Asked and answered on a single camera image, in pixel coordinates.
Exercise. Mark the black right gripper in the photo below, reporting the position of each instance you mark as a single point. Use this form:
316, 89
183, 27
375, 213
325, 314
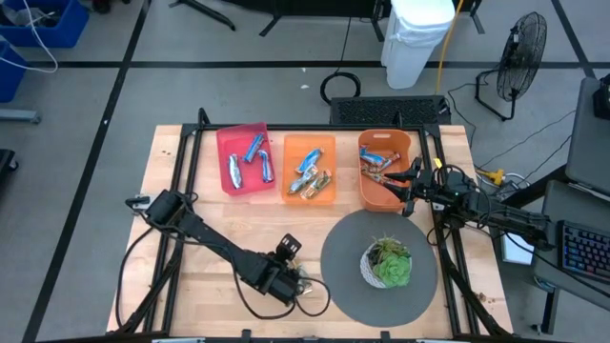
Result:
429, 186

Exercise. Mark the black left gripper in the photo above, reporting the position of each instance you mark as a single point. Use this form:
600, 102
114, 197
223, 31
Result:
281, 278

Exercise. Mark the blue red granola bar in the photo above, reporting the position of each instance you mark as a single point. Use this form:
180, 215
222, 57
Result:
372, 155

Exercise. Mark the blue orange-ended granola bar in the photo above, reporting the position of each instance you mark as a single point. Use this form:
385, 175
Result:
310, 159

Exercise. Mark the silver blue granola bar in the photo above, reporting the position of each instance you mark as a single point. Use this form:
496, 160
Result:
234, 171

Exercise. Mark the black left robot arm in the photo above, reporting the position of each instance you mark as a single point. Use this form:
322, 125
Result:
214, 243

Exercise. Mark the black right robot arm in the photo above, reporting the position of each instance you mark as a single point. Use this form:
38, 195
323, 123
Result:
505, 216

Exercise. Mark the round grey woven placemat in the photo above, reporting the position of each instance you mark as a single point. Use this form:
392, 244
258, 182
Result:
348, 300

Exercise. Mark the black perforated box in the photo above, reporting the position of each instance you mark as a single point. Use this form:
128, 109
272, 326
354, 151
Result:
381, 110

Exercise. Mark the succulent in white patterned pot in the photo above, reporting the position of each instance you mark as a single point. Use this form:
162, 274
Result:
391, 269

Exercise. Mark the yellow plug connector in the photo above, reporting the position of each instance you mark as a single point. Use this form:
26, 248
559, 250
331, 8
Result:
495, 176

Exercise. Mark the translucent red plastic bin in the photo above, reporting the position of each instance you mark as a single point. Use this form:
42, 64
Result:
248, 186

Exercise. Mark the translucent orange plastic bin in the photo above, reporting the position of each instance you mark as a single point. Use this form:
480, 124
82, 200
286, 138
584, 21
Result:
293, 143

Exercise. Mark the white printed paper sheet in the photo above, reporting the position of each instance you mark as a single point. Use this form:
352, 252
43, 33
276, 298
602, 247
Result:
517, 250

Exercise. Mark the white trash bin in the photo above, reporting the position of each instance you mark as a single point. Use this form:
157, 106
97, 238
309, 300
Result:
414, 47

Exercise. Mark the black floor fan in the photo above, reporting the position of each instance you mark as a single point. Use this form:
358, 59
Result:
522, 52

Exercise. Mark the grey desk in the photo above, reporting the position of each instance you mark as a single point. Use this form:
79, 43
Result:
588, 143
586, 205

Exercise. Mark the black backlit keyboard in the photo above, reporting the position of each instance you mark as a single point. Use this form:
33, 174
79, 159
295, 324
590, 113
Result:
583, 250

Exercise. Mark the black partition screen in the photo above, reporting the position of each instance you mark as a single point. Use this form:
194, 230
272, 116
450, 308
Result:
305, 5

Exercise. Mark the black desk device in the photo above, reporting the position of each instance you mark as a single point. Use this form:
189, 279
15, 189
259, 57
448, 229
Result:
603, 100

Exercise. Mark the black tripod stand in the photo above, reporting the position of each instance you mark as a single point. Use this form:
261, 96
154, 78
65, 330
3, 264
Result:
209, 15

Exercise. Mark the black object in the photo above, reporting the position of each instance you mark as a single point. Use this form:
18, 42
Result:
6, 162

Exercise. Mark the grey metal bar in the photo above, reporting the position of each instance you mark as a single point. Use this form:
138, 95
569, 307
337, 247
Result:
19, 115

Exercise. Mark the blue storage bin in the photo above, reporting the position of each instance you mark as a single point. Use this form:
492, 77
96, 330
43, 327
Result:
67, 33
9, 76

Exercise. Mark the black aluminium rig frame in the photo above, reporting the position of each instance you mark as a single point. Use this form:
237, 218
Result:
310, 127

